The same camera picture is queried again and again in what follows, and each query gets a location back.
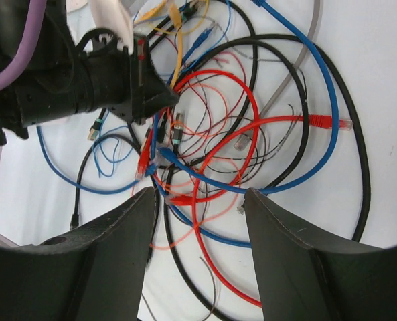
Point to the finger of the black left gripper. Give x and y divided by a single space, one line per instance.
149 93

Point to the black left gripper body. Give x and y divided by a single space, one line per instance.
117 78

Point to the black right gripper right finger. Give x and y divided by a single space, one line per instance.
307 273

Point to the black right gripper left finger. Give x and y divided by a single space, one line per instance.
94 272

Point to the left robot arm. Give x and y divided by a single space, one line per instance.
45 75

